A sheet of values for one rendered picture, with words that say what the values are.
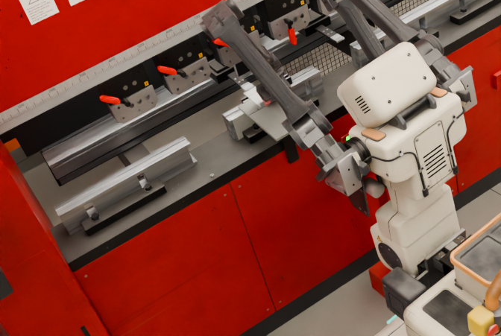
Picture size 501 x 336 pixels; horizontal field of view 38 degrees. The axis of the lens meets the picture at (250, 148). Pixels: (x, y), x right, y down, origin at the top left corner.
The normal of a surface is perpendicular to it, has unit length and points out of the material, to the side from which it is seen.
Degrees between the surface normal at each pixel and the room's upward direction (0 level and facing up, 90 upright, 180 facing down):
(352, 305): 0
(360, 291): 0
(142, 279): 90
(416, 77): 48
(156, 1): 90
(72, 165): 90
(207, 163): 0
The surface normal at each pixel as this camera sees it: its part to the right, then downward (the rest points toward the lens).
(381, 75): 0.25, -0.21
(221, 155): -0.25, -0.76
